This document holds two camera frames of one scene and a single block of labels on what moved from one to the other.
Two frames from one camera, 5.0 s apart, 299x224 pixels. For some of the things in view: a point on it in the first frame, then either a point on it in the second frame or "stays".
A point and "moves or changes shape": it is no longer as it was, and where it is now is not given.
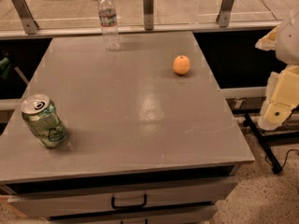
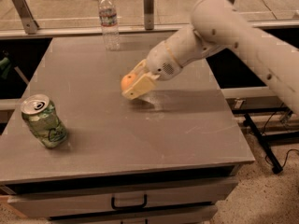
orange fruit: (181, 64) moves or changes shape
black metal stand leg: (277, 167) stays
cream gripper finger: (282, 97) → (145, 83)
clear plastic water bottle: (107, 17) stays
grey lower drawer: (199, 216) stays
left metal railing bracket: (30, 25) stays
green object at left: (6, 66) stays
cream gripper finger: (269, 41) → (141, 68)
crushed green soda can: (41, 117) stays
